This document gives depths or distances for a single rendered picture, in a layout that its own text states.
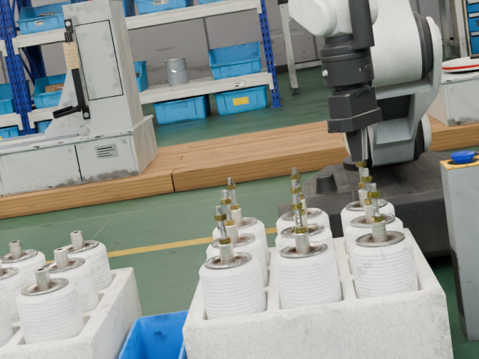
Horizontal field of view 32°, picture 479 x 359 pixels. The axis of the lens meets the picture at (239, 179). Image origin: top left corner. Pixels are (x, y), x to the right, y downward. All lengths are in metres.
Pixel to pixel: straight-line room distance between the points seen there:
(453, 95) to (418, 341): 2.23
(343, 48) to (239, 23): 8.26
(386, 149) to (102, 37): 1.72
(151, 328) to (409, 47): 0.76
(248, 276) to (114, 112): 2.27
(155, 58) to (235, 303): 8.58
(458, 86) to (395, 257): 2.20
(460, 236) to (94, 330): 0.63
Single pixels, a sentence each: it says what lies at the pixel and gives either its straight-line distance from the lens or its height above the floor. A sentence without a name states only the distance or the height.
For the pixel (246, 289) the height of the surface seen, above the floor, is 0.21.
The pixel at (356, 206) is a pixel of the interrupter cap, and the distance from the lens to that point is 1.53.
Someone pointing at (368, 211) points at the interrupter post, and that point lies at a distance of 1.40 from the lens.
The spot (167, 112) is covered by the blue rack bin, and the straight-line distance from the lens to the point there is 6.06.
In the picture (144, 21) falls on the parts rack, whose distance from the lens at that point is 6.03.
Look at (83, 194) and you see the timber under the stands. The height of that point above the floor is 0.05.
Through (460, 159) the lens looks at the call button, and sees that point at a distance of 1.48.
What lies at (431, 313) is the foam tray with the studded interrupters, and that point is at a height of 0.15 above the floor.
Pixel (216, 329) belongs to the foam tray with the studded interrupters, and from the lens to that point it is 1.26.
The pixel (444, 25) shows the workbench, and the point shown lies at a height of 0.32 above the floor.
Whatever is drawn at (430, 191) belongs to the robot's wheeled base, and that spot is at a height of 0.19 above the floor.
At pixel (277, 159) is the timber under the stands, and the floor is 0.07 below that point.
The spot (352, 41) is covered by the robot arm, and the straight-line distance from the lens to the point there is 1.45.
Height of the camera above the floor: 0.60
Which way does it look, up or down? 10 degrees down
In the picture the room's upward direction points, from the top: 10 degrees counter-clockwise
